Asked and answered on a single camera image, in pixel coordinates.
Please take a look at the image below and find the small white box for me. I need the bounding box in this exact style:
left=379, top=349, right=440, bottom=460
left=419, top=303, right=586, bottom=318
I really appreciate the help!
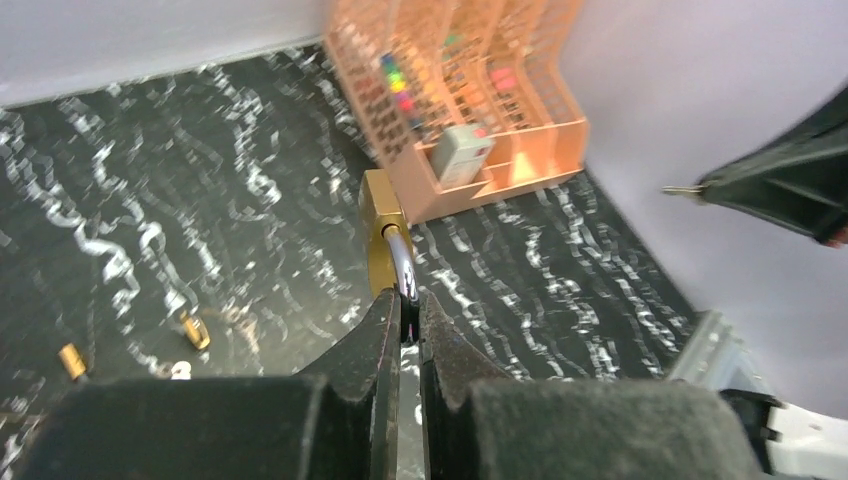
left=430, top=123, right=494, bottom=190

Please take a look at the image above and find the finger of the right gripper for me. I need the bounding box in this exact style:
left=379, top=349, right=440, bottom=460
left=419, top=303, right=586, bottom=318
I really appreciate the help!
left=697, top=90, right=847, bottom=247

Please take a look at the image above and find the large brass padlock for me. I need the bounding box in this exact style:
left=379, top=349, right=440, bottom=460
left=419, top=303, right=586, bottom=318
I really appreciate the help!
left=58, top=343, right=88, bottom=382

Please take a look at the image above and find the coloured marker set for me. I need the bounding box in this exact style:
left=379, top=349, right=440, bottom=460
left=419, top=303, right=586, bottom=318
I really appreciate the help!
left=380, top=53, right=422, bottom=130

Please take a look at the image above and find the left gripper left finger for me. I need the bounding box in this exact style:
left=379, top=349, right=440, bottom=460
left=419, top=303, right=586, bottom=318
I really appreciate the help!
left=19, top=289, right=402, bottom=479

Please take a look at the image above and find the small brass padlock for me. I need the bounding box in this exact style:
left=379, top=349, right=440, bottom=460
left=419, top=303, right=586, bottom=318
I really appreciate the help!
left=179, top=311, right=211, bottom=351

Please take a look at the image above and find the orange plastic file organizer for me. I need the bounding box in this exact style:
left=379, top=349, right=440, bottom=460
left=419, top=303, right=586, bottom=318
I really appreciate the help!
left=323, top=1, right=589, bottom=224

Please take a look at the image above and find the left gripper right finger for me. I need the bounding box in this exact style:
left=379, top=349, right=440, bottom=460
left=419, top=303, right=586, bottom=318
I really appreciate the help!
left=419, top=292, right=761, bottom=479

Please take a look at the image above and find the silver padlock key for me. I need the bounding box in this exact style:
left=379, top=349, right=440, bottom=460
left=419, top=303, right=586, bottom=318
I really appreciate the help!
left=661, top=185, right=703, bottom=200

